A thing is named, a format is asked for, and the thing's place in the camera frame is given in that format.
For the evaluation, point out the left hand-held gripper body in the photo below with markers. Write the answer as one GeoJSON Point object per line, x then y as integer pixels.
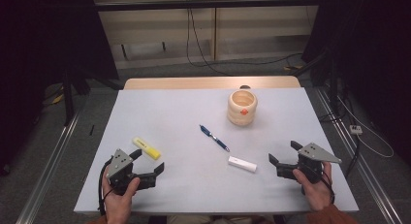
{"type": "Point", "coordinates": [119, 162]}

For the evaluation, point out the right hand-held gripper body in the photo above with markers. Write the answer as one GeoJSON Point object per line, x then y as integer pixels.
{"type": "Point", "coordinates": [313, 153]}

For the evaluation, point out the yellow highlighter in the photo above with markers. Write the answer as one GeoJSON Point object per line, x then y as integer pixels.
{"type": "Point", "coordinates": [147, 148]}

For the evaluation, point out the white oblong stick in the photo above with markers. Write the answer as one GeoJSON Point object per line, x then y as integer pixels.
{"type": "Point", "coordinates": [242, 164]}

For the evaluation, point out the beige ribbed pen holder cup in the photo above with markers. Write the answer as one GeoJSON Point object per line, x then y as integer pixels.
{"type": "Point", "coordinates": [236, 115]}

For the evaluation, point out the blue pen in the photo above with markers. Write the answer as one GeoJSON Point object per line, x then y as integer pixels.
{"type": "Point", "coordinates": [213, 137]}

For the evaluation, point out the person's left hand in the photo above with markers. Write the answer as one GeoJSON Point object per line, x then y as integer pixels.
{"type": "Point", "coordinates": [118, 208]}

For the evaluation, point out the person's right hand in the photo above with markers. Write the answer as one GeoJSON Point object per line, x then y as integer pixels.
{"type": "Point", "coordinates": [318, 195]}

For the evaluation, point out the small black stick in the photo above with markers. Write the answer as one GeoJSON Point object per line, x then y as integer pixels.
{"type": "Point", "coordinates": [92, 130]}

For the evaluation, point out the white power strip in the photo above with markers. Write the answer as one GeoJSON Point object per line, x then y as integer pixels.
{"type": "Point", "coordinates": [355, 129]}

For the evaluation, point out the black metal stand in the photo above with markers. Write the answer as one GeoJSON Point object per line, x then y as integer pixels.
{"type": "Point", "coordinates": [68, 104]}
{"type": "Point", "coordinates": [333, 88]}

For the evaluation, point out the black curtain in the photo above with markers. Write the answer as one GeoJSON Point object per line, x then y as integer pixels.
{"type": "Point", "coordinates": [371, 39]}
{"type": "Point", "coordinates": [38, 39]}

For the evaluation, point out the black horizontal bar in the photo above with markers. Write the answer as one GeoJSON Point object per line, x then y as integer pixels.
{"type": "Point", "coordinates": [226, 3]}

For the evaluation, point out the metal floor rail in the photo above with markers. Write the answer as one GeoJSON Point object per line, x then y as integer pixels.
{"type": "Point", "coordinates": [365, 172]}
{"type": "Point", "coordinates": [48, 172]}

